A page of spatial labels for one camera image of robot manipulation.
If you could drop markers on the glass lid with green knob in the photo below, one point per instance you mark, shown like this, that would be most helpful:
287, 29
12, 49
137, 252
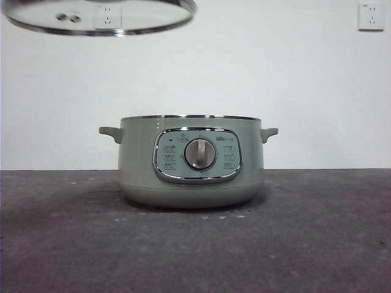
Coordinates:
65, 16

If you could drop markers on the sage green electric pot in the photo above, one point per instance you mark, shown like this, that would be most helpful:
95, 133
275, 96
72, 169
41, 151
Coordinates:
137, 183

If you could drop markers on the white wall socket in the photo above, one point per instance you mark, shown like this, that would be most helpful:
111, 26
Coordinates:
371, 16
107, 15

